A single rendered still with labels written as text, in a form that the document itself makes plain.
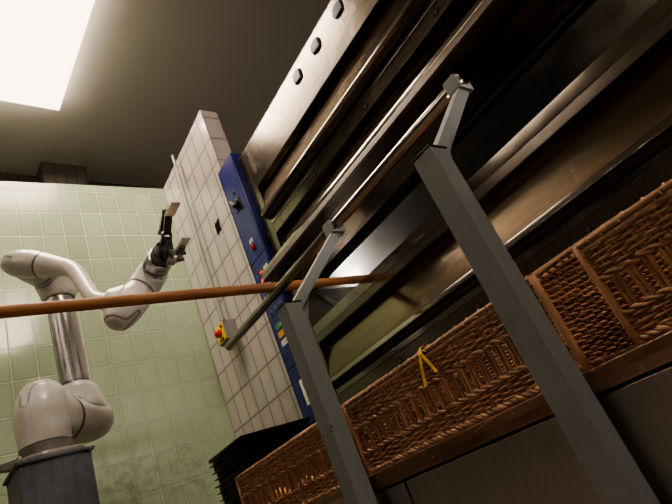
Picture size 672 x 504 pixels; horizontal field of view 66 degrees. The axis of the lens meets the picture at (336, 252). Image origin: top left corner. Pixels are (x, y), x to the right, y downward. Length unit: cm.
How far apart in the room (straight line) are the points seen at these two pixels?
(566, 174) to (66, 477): 164
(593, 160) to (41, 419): 174
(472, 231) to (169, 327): 230
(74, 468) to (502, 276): 150
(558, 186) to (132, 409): 206
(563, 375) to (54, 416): 160
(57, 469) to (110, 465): 71
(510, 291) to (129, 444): 214
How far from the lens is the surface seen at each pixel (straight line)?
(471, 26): 139
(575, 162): 134
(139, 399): 268
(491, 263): 72
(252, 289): 156
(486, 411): 90
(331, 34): 205
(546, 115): 139
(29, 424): 195
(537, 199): 138
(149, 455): 262
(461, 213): 75
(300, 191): 208
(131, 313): 181
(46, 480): 187
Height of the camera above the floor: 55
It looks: 24 degrees up
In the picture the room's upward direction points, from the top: 24 degrees counter-clockwise
